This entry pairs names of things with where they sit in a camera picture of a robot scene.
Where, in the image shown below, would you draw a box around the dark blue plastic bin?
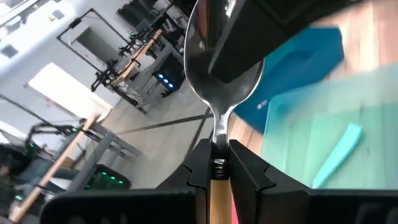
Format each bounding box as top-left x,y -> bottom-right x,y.
233,26 -> 345,134

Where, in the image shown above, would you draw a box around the teal translucent plastic bin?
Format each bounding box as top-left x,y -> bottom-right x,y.
260,62 -> 398,190

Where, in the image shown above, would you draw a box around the black computer tower blue lights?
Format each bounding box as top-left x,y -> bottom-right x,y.
152,54 -> 186,93

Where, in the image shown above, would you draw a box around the black computer tower green lights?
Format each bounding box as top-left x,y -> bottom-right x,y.
85,164 -> 131,190

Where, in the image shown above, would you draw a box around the orange-handled metal spoon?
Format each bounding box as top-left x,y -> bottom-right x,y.
183,0 -> 265,224

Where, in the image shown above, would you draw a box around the teal-handled metal spoon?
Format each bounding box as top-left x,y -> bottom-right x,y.
312,123 -> 364,190

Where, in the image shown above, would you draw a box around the background wooden workbench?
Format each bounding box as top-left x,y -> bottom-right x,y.
90,29 -> 164,94
9,113 -> 144,223

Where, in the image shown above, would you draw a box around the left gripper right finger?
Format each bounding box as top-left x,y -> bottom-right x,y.
228,139 -> 398,224

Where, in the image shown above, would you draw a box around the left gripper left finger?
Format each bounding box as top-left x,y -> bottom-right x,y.
40,139 -> 213,224

